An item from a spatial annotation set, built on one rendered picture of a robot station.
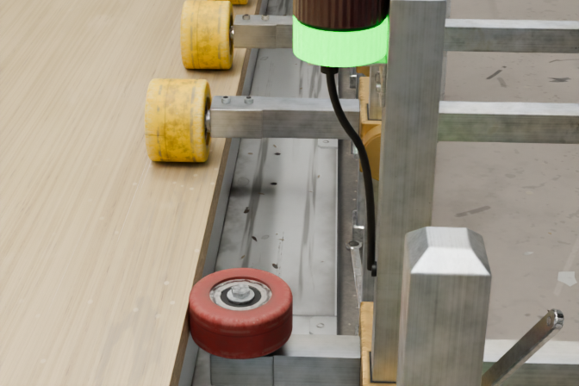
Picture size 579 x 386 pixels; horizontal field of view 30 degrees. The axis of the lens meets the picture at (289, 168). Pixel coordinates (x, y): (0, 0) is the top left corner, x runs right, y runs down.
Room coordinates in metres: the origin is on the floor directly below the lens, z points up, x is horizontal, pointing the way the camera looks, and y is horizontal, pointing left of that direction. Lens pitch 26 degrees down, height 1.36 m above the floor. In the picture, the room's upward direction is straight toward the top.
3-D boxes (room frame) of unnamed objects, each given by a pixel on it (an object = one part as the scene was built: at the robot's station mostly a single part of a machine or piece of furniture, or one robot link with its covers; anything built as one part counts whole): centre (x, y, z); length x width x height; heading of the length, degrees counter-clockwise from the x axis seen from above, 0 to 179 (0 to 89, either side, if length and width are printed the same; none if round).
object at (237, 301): (0.70, 0.04, 0.85); 0.08 x 0.08 x 0.11
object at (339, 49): (0.66, -0.03, 1.13); 0.06 x 0.06 x 0.02
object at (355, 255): (1.03, -0.08, 0.70); 0.20 x 0.02 x 0.01; 1
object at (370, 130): (0.93, -0.09, 0.95); 0.13 x 0.06 x 0.05; 178
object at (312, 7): (0.66, -0.03, 1.16); 0.06 x 0.06 x 0.02
